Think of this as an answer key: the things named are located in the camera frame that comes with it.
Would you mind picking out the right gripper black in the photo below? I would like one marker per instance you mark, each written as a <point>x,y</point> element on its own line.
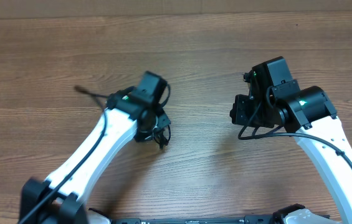
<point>241,116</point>

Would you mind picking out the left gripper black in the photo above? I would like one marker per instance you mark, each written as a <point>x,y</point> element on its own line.
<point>162,117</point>

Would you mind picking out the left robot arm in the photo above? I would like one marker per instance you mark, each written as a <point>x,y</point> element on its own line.
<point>134,113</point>

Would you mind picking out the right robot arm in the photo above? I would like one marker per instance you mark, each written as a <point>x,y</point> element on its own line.
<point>277,107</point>

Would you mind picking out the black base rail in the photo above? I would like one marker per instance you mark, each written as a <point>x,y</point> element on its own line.
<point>295,213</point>

